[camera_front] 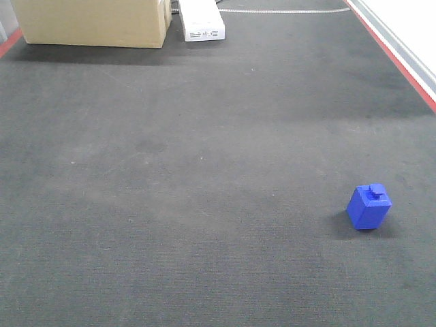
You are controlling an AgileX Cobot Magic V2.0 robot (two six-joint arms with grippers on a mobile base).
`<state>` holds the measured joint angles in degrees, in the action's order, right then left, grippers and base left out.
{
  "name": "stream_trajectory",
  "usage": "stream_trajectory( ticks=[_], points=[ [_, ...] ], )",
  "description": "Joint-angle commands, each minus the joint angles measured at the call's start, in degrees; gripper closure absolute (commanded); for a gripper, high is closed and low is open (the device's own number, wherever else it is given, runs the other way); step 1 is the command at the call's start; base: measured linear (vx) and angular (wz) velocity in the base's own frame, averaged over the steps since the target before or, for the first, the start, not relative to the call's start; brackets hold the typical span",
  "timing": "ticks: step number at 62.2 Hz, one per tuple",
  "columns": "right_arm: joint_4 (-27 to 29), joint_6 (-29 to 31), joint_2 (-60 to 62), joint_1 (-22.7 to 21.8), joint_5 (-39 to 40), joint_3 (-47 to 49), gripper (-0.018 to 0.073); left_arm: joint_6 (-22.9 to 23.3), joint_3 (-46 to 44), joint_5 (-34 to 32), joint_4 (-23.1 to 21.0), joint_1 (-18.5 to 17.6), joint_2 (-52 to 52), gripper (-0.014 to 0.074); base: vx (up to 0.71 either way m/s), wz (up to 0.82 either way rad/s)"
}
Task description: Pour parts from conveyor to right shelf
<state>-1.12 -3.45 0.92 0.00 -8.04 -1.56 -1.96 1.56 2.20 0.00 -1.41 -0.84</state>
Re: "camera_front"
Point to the blue plastic part block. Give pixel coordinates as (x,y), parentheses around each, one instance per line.
(368,206)

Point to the white long carton box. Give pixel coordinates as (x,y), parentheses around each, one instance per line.
(201,21)

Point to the large cardboard box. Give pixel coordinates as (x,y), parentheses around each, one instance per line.
(127,24)

